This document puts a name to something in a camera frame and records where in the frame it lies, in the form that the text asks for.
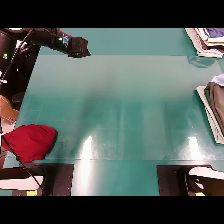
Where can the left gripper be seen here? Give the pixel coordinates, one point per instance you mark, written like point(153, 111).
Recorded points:
point(79, 47)

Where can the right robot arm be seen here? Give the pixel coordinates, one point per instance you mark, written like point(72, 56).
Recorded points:
point(203, 181)

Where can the brown garment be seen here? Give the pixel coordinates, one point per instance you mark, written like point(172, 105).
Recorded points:
point(6, 111)

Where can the red garment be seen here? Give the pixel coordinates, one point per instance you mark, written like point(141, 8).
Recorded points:
point(31, 141)

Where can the cream folded garment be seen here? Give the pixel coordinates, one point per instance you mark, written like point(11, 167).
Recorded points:
point(203, 46)

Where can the purple garment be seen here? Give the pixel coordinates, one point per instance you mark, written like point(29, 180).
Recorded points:
point(216, 32)

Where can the grey-brown garment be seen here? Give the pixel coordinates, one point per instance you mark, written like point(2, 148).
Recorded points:
point(217, 103)

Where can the pale folded garment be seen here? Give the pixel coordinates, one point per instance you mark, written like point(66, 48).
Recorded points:
point(213, 128)

